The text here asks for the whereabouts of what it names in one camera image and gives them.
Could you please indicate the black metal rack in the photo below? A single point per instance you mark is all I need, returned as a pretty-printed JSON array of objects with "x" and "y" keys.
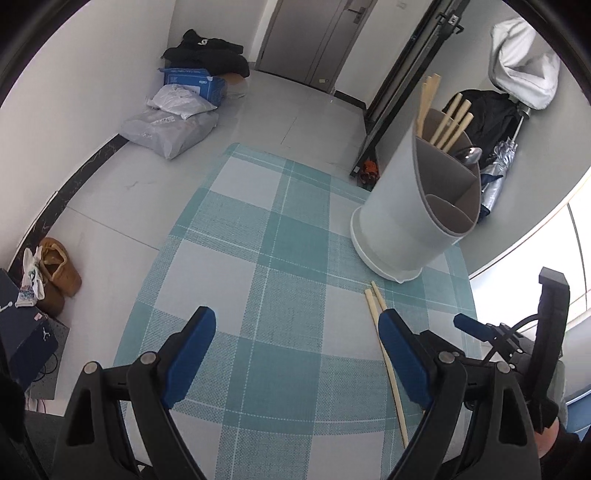
[{"x": 401, "y": 64}]

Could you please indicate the orange object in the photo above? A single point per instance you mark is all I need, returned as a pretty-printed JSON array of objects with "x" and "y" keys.
[{"x": 369, "y": 170}]

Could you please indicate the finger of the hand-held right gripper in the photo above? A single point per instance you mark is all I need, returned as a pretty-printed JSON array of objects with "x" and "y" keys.
[{"x": 471, "y": 325}]

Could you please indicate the blue cardboard box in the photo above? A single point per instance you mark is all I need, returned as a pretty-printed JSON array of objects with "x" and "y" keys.
[{"x": 203, "y": 81}]

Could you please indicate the white utensil holder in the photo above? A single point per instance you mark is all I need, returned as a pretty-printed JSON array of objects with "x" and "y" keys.
[{"x": 397, "y": 221}]

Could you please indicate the teal plaid tablecloth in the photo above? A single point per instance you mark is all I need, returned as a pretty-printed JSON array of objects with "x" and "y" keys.
[{"x": 277, "y": 277}]

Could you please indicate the wooden chopstick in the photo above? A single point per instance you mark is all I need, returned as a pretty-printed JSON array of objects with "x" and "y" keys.
[
  {"x": 424, "y": 106},
  {"x": 449, "y": 115},
  {"x": 398, "y": 406},
  {"x": 463, "y": 129},
  {"x": 457, "y": 122},
  {"x": 378, "y": 295}
]

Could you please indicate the white hanging bag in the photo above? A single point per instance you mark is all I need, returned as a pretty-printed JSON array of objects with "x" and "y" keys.
[{"x": 521, "y": 60}]

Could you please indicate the metal spoon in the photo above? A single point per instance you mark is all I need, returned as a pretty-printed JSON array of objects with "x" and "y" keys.
[{"x": 472, "y": 155}]

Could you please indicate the brown cardboard piece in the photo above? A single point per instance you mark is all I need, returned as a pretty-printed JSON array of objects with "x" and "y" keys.
[{"x": 235, "y": 79}]

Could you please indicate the silver folding umbrella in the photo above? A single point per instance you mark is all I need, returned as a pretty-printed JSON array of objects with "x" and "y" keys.
[{"x": 501, "y": 170}]

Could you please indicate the bright window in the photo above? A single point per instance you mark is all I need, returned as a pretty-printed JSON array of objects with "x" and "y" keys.
[{"x": 508, "y": 286}]

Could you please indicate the black hanging jacket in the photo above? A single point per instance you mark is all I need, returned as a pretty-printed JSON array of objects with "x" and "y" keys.
[{"x": 489, "y": 115}]

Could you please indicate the grey door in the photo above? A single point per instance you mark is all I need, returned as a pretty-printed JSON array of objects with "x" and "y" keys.
[{"x": 300, "y": 37}]

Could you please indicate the white patterned cloth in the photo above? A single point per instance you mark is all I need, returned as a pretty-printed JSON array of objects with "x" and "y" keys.
[{"x": 31, "y": 277}]

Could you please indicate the black clothing pile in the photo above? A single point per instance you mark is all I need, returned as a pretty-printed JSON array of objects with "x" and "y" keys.
[{"x": 207, "y": 53}]

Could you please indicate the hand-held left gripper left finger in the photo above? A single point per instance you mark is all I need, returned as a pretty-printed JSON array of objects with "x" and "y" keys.
[{"x": 191, "y": 355}]

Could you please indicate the grey plastic bag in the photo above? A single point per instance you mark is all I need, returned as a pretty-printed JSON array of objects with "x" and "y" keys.
[{"x": 171, "y": 131}]

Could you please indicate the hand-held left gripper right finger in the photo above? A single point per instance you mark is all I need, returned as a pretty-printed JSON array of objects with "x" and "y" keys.
[{"x": 404, "y": 360}]

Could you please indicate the brown shoe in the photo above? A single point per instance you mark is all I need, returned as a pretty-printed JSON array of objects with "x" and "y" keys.
[
  {"x": 57, "y": 263},
  {"x": 51, "y": 302}
]

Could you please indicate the white plastic bag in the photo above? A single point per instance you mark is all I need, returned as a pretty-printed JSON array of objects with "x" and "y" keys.
[{"x": 180, "y": 101}]

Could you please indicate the dark blue shoebox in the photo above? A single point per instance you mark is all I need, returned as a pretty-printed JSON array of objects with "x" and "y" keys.
[{"x": 27, "y": 337}]

